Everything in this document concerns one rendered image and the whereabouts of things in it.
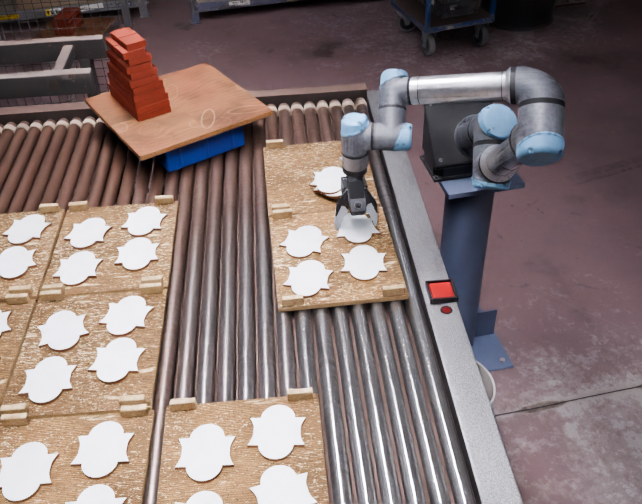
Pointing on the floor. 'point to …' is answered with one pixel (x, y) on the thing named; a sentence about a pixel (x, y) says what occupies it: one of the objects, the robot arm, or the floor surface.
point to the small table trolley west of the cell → (407, 17)
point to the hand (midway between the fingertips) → (356, 227)
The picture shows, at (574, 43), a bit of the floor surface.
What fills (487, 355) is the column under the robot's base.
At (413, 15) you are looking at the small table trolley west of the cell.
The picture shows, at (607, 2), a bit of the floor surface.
